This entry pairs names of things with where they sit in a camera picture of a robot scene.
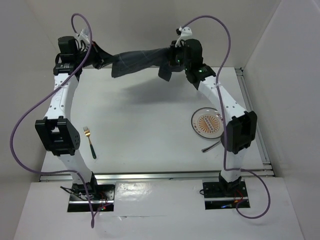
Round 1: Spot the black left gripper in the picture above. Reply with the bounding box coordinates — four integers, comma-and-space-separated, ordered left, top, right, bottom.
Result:
74, 40, 118, 70

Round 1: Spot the dark grey checked cloth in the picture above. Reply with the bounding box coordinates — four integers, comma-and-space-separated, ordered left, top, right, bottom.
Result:
111, 48, 182, 82

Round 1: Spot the plate with orange sunburst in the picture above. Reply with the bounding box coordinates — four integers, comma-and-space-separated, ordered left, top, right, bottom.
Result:
190, 107, 224, 140

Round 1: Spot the gold fork green handle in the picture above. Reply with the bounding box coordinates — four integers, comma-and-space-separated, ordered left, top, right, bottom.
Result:
83, 126, 97, 160

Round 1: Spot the silver knife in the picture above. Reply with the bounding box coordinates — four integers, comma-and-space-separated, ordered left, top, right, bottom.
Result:
201, 140, 221, 153

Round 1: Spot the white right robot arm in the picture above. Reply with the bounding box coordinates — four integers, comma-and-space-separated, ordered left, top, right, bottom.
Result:
168, 39, 258, 196

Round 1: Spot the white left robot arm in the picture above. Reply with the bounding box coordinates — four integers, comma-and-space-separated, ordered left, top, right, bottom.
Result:
35, 36, 113, 200

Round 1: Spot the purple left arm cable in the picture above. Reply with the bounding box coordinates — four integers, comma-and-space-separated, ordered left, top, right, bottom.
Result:
9, 13, 106, 229

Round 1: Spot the aluminium front rail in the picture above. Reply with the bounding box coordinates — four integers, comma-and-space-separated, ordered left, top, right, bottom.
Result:
39, 169, 275, 182

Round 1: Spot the aluminium rail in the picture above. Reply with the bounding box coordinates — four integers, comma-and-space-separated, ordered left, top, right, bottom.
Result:
39, 169, 275, 182
234, 68, 274, 174

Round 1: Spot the aluminium right side rail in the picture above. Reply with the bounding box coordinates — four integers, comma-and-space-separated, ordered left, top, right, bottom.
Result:
234, 68, 274, 174

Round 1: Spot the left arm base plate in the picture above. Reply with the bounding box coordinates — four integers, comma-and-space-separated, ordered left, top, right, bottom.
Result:
60, 183, 116, 213

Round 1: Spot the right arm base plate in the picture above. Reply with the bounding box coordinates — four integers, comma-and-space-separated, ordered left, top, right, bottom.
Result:
199, 181, 251, 210

